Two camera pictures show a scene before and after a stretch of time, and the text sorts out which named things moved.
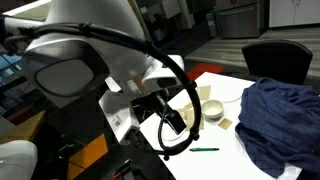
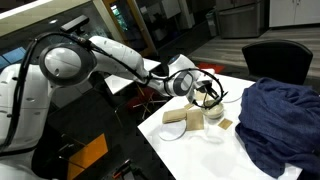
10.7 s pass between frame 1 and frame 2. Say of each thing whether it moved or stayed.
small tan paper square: stayed
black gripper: moved
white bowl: stayed
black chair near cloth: stayed
